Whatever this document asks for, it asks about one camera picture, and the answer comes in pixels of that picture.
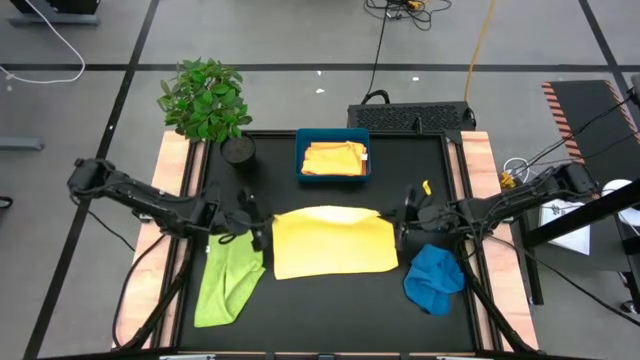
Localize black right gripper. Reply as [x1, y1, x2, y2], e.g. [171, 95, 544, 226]
[379, 184, 454, 253]

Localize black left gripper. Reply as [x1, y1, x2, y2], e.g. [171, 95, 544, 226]
[217, 185, 276, 254]

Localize yellow microfiber towel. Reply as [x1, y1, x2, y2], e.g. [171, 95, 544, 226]
[271, 204, 401, 281]

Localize lime green microfiber towel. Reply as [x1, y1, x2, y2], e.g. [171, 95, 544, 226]
[193, 230, 268, 330]

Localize orange microfiber towel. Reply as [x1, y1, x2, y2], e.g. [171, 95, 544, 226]
[300, 140, 371, 178]

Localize blue microfiber towel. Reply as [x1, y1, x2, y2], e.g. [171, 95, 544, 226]
[402, 243, 467, 317]

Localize teal plastic bin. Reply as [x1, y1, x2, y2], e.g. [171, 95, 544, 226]
[294, 127, 372, 184]

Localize black vented computer case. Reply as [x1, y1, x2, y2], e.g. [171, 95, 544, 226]
[347, 101, 477, 133]

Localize wooden table side board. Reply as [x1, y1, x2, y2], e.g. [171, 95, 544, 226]
[447, 130, 540, 351]
[113, 130, 206, 351]

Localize green potted plant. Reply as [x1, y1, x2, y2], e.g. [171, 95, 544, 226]
[157, 57, 259, 169]

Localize white paper sheet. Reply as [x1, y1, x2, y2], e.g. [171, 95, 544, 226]
[538, 187, 592, 257]

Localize black mat with striped edges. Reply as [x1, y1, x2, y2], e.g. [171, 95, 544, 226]
[541, 79, 640, 201]

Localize white round object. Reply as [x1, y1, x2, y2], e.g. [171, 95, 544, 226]
[601, 178, 640, 229]

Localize grey floor bar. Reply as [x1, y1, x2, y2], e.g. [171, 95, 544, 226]
[0, 136, 46, 152]

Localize grey desk base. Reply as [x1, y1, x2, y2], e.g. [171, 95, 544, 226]
[7, 0, 102, 27]

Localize black computer power cable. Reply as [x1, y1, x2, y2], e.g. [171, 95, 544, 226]
[360, 9, 392, 106]

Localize black angled frame brace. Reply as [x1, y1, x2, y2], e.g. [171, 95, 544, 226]
[457, 239, 539, 354]
[119, 239, 194, 351]

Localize black stand post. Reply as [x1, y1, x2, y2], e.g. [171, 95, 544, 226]
[514, 192, 546, 307]

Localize long black floor cable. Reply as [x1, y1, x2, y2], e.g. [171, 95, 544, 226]
[492, 234, 640, 329]

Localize black slanted frame beam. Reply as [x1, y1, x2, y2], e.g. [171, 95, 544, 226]
[521, 178, 640, 250]

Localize orange floor cable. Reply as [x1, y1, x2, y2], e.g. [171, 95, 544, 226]
[463, 0, 499, 103]

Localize tangled black floor cables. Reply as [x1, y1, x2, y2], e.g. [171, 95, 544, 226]
[364, 0, 454, 32]

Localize white floor cable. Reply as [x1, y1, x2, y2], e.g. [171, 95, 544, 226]
[0, 0, 87, 85]

